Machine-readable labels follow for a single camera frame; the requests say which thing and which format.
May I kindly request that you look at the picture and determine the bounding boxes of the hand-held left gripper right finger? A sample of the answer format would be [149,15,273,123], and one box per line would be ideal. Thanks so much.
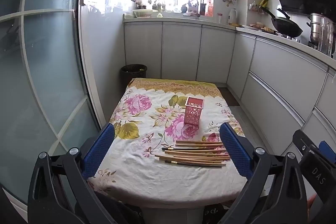
[219,122,307,224]

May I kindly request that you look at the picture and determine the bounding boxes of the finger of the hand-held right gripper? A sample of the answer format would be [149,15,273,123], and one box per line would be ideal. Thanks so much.
[319,140,336,159]
[292,130,319,156]

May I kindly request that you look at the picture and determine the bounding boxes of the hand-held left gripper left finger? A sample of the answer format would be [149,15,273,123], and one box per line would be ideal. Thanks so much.
[28,123,116,224]

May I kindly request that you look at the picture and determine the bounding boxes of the bundle of wooden chopsticks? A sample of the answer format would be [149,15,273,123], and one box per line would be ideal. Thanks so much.
[154,140,231,168]

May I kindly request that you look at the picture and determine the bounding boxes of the pink perforated utensil holder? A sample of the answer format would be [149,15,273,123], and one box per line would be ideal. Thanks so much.
[184,97,205,126]

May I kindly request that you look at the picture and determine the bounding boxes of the floral tablecloth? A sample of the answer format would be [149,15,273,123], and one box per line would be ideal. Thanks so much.
[88,78,248,205]

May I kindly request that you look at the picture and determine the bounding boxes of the black printed slipper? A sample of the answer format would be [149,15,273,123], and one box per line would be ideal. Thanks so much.
[203,204,230,224]
[126,205,144,224]

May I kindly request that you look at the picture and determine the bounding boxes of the dark woven trash bin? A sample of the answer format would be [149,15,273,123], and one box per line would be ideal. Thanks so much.
[121,64,148,92]

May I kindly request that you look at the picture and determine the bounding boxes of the frosted glass sliding door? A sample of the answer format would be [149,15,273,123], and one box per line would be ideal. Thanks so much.
[0,0,105,205]

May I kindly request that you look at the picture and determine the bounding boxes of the gas stove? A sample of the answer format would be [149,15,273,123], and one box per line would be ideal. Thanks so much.
[278,32,319,50]

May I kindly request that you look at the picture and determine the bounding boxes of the clear plastic pitcher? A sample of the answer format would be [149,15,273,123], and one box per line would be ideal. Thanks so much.
[319,17,336,56]

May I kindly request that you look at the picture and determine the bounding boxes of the stainless steel steamer pot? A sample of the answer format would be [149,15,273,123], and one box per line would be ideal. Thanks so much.
[307,13,336,42]

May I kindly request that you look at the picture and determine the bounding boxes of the black wok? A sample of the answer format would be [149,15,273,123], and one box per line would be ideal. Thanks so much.
[259,5,303,38]

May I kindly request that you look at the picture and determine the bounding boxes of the black wok spatula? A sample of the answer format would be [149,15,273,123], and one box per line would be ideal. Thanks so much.
[276,7,291,20]

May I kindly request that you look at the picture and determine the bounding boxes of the white plastic jug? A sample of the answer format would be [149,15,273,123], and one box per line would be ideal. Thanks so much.
[228,8,239,25]

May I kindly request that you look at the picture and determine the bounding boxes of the pale green basin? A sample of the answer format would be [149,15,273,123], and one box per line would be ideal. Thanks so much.
[133,9,153,18]

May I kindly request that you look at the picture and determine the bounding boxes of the wall spice rack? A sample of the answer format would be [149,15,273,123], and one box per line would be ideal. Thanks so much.
[248,1,265,14]

